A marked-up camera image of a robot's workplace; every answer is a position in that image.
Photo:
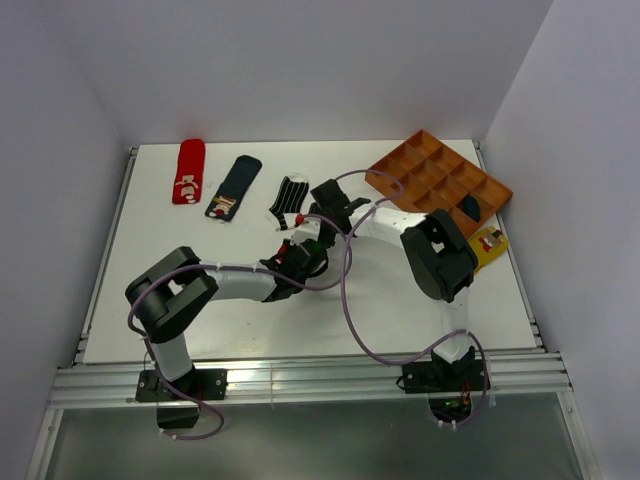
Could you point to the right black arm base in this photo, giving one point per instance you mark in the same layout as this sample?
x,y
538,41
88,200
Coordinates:
x,y
458,380

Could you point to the orange compartment tray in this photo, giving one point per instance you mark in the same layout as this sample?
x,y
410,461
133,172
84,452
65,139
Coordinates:
x,y
433,176

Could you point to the aluminium front rail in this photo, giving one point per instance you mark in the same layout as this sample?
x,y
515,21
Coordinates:
x,y
301,380

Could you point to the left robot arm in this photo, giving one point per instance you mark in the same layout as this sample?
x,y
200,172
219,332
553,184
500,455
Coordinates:
x,y
168,296

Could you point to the red sock with white figure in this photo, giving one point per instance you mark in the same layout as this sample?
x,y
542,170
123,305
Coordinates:
x,y
188,181

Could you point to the plain navy ankle sock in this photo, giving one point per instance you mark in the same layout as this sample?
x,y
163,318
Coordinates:
x,y
471,208

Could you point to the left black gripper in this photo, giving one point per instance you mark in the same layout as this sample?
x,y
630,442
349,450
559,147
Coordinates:
x,y
290,247

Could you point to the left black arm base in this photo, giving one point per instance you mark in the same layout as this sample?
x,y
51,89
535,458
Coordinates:
x,y
178,401

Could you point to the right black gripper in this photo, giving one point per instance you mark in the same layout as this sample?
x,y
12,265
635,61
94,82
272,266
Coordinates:
x,y
329,241

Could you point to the black white striped sock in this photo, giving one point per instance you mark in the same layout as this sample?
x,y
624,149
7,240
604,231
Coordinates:
x,y
289,199

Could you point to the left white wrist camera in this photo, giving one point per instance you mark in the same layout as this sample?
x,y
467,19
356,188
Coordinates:
x,y
306,228

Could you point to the yellow sock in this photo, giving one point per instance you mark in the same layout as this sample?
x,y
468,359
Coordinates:
x,y
488,244

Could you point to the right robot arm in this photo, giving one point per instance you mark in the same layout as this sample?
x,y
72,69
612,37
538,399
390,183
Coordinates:
x,y
440,258

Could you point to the navy sock with bear pattern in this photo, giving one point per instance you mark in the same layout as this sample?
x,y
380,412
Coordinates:
x,y
230,193

